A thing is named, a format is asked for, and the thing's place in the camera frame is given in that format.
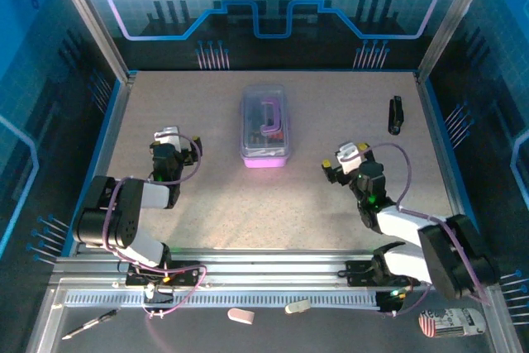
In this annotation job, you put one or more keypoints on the black clip on table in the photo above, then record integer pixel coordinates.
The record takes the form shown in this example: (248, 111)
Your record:
(396, 115)

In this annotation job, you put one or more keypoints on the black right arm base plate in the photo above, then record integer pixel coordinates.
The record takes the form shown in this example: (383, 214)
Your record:
(355, 272)

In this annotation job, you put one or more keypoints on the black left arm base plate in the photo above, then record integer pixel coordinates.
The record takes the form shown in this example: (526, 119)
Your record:
(188, 274)

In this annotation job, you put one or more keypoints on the white eraser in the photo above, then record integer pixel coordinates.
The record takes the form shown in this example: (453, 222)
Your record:
(297, 306)

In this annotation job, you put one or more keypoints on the black pen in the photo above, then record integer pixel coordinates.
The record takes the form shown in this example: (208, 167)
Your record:
(89, 325)

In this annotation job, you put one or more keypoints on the aluminium front frame rail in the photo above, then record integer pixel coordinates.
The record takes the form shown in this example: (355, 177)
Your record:
(268, 270)

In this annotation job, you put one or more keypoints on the purple tool box base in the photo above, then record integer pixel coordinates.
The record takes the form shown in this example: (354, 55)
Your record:
(264, 163)

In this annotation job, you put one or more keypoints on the aluminium frame post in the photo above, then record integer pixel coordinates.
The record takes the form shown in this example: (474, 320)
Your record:
(93, 18)
(456, 18)

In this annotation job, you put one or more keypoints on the pink eraser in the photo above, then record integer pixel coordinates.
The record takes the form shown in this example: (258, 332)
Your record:
(241, 316)

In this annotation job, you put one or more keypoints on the aluminium side rail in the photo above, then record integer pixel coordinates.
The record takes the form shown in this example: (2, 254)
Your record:
(123, 101)
(433, 121)

